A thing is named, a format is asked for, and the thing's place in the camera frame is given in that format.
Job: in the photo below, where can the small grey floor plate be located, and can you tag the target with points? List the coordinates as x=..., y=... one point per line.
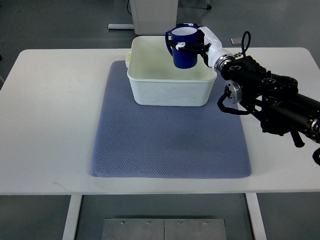
x=237, y=41

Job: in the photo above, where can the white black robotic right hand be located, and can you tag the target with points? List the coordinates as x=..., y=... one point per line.
x=209, y=47

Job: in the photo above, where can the white plastic box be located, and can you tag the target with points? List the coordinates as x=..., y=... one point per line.
x=156, y=81

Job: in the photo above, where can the blue mug white inside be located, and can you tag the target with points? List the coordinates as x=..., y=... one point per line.
x=178, y=38

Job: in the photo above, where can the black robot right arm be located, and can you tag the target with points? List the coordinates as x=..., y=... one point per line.
x=273, y=99

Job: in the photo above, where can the white table leg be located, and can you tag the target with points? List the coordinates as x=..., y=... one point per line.
x=257, y=224
x=72, y=217

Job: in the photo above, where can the blue quilted mat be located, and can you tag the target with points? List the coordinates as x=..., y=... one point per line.
x=140, y=141

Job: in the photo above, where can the white table right leg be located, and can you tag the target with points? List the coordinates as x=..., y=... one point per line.
x=257, y=224

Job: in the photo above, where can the white table left leg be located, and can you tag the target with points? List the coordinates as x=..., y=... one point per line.
x=72, y=217

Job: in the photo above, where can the grey metal floor bar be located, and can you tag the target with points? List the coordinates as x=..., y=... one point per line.
x=120, y=26

